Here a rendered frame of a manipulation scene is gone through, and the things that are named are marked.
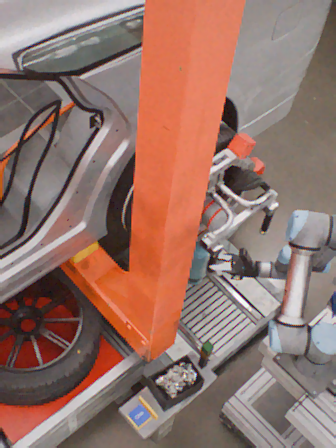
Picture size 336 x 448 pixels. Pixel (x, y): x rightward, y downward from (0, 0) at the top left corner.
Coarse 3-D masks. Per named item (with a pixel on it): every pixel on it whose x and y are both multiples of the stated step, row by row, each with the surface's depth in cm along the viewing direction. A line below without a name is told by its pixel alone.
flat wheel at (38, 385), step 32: (32, 288) 318; (64, 288) 307; (0, 320) 293; (64, 320) 296; (96, 320) 295; (64, 352) 285; (96, 352) 300; (0, 384) 275; (32, 384) 276; (64, 384) 285
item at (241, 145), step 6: (234, 138) 279; (240, 138) 277; (246, 138) 277; (234, 144) 279; (240, 144) 277; (246, 144) 276; (252, 144) 278; (234, 150) 279; (240, 150) 277; (246, 150) 278; (240, 156) 278; (246, 156) 282
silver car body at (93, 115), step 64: (0, 0) 194; (64, 0) 204; (128, 0) 215; (256, 0) 251; (320, 0) 283; (0, 64) 192; (64, 64) 206; (128, 64) 222; (256, 64) 282; (0, 128) 288; (64, 128) 275; (128, 128) 249; (256, 128) 327; (0, 192) 281; (64, 192) 253; (0, 256) 253; (64, 256) 279
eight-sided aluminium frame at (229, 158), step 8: (224, 152) 276; (232, 152) 277; (216, 160) 274; (224, 160) 275; (232, 160) 274; (240, 160) 281; (248, 160) 289; (216, 168) 271; (224, 168) 275; (240, 168) 299; (248, 168) 293; (240, 176) 305; (224, 200) 314; (200, 224) 316
